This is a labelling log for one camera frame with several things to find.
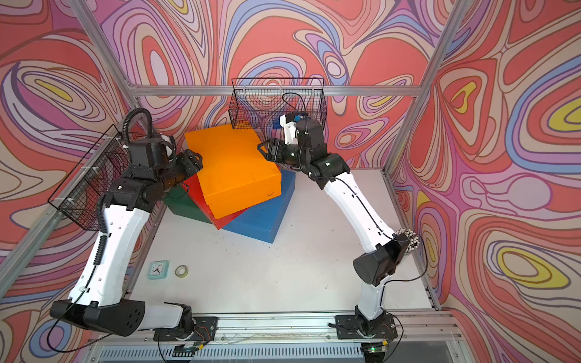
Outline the blue shoebox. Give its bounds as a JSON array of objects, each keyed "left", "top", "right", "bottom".
[{"left": 223, "top": 170, "right": 296, "bottom": 244}]

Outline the red shoebox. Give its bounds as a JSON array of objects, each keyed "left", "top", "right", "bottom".
[{"left": 182, "top": 175, "right": 247, "bottom": 230}]

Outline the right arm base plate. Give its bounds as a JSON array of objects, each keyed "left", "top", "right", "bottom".
[{"left": 328, "top": 312, "right": 399, "bottom": 342}]

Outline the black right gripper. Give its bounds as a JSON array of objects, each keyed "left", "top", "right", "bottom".
[{"left": 256, "top": 138, "right": 310, "bottom": 168}]

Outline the mint green small clock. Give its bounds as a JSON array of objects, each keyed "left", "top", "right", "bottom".
[{"left": 147, "top": 260, "right": 169, "bottom": 281}]

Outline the black wire basket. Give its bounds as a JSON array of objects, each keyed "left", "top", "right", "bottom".
[
  {"left": 228, "top": 76, "right": 328, "bottom": 132},
  {"left": 48, "top": 125, "right": 130, "bottom": 231}
]

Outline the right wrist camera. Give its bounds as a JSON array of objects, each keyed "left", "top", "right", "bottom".
[{"left": 279, "top": 112, "right": 300, "bottom": 145}]

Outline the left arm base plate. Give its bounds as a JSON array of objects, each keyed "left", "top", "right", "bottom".
[{"left": 154, "top": 316, "right": 219, "bottom": 343}]

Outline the black wire basket back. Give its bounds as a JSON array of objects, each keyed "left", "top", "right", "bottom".
[{"left": 228, "top": 76, "right": 328, "bottom": 132}]

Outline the black wire basket left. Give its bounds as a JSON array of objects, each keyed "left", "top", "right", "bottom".
[{"left": 48, "top": 125, "right": 130, "bottom": 231}]

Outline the aluminium front rail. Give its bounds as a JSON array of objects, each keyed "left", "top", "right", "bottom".
[{"left": 79, "top": 310, "right": 475, "bottom": 362}]

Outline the tape roll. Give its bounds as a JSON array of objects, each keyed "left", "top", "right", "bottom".
[{"left": 175, "top": 265, "right": 189, "bottom": 278}]

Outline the metal cup of pens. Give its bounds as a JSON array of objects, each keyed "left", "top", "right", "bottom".
[{"left": 393, "top": 228, "right": 421, "bottom": 254}]

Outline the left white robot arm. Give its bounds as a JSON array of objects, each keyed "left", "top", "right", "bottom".
[{"left": 49, "top": 135, "right": 203, "bottom": 340}]

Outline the orange shoebox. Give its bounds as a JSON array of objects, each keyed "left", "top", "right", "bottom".
[{"left": 185, "top": 125, "right": 281, "bottom": 219}]

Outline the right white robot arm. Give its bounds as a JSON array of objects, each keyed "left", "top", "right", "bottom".
[{"left": 257, "top": 112, "right": 420, "bottom": 325}]

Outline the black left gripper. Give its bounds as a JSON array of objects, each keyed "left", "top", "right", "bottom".
[{"left": 155, "top": 147, "right": 204, "bottom": 194}]

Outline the green shoebox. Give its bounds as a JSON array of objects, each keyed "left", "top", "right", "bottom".
[{"left": 163, "top": 186, "right": 210, "bottom": 223}]

